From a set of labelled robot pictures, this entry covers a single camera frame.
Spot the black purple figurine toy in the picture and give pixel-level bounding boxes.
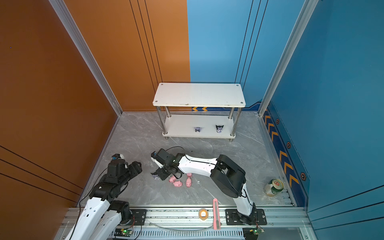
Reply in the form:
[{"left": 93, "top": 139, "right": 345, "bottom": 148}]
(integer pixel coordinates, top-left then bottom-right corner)
[{"left": 216, "top": 125, "right": 224, "bottom": 134}]

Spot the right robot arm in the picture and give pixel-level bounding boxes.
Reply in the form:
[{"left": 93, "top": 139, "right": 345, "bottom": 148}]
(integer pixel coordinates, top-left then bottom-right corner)
[{"left": 151, "top": 149, "right": 257, "bottom": 225}]

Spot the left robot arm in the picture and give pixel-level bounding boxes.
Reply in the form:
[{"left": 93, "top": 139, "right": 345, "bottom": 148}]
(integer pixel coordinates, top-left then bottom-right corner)
[{"left": 66, "top": 155, "right": 143, "bottom": 240}]

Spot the white two-tier shelf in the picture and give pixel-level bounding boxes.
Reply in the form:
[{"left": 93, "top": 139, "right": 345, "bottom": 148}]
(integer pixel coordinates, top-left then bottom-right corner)
[{"left": 153, "top": 83, "right": 246, "bottom": 141}]

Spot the small beige tape roll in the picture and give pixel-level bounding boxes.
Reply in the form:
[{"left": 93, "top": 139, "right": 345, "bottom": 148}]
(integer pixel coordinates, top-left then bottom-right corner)
[{"left": 199, "top": 208, "right": 209, "bottom": 221}]

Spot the green circuit board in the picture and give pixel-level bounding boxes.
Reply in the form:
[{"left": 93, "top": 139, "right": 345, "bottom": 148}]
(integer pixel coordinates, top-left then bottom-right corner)
[{"left": 113, "top": 228, "right": 134, "bottom": 238}]

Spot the pink utility knife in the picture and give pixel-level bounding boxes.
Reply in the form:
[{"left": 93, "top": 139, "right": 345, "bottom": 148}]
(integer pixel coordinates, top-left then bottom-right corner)
[{"left": 213, "top": 198, "right": 221, "bottom": 230}]

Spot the green tape roll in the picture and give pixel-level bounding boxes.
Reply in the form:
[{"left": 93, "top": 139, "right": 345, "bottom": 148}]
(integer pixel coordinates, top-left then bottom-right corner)
[{"left": 264, "top": 179, "right": 284, "bottom": 197}]

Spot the right circuit board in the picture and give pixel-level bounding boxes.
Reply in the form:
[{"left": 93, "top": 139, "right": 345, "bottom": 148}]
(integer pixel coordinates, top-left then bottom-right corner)
[{"left": 242, "top": 227, "right": 265, "bottom": 240}]

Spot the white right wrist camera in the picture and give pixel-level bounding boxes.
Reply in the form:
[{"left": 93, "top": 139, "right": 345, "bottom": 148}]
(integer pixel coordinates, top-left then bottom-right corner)
[{"left": 151, "top": 151, "right": 163, "bottom": 168}]

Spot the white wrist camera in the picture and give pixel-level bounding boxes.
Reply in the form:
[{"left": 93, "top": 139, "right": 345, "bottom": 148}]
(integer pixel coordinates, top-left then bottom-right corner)
[
  {"left": 151, "top": 151, "right": 163, "bottom": 168},
  {"left": 112, "top": 154, "right": 125, "bottom": 160}
]

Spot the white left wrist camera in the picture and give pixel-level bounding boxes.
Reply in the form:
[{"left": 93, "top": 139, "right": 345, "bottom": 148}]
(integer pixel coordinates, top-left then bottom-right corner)
[{"left": 112, "top": 154, "right": 125, "bottom": 160}]

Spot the aluminium corner post left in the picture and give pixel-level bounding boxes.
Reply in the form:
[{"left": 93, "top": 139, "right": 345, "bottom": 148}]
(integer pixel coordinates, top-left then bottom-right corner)
[{"left": 49, "top": 0, "right": 123, "bottom": 118}]

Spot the aluminium corner post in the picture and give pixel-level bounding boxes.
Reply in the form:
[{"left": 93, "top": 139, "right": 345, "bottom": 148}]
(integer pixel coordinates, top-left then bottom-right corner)
[
  {"left": 49, "top": 0, "right": 123, "bottom": 118},
  {"left": 258, "top": 0, "right": 319, "bottom": 117}
]

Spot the aluminium corner post right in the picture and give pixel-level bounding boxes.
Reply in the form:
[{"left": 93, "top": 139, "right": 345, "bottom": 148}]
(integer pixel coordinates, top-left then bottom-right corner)
[{"left": 258, "top": 0, "right": 319, "bottom": 117}]

